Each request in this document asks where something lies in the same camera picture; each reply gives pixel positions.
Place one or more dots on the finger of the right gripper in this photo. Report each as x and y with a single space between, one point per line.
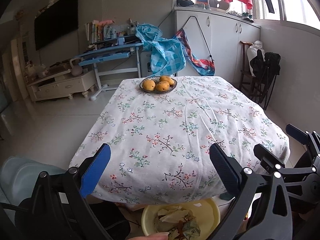
268 160
297 134

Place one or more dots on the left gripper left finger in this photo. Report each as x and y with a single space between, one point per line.
92 169

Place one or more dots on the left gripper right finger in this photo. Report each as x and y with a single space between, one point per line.
228 169

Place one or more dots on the blue green juice carton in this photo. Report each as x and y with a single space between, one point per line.
191 230

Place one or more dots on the red snack wrapper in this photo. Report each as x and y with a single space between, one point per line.
176 232

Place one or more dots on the yellow plastic basin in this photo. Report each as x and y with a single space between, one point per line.
205 212

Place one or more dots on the teal sofa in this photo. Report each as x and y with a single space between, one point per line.
18 178

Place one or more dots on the floral tablecloth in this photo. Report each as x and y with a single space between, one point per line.
160 142

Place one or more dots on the black folding chair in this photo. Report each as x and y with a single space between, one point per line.
266 68

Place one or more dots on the cream tv cabinet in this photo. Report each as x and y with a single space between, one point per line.
61 85

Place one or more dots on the pink kettlebell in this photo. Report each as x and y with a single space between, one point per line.
76 69

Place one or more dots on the white plastic bag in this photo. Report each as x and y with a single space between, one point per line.
252 51

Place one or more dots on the orange mango left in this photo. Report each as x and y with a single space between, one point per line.
148 85

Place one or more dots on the orange mango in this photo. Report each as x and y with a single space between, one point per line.
148 85
162 86
167 79

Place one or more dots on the orange mango right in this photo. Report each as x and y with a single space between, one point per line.
167 79

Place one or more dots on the orange mango middle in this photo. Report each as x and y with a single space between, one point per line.
162 86

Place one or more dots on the woven fruit basket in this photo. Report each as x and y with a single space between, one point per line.
156 80

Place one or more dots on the blue study desk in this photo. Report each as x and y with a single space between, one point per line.
108 54

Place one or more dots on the blue checkered cloth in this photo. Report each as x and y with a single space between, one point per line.
167 57

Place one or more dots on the white balcony cabinet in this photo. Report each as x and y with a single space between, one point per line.
222 34

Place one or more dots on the row of books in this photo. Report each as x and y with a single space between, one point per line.
97 31

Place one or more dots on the black wall television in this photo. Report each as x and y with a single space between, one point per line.
58 20

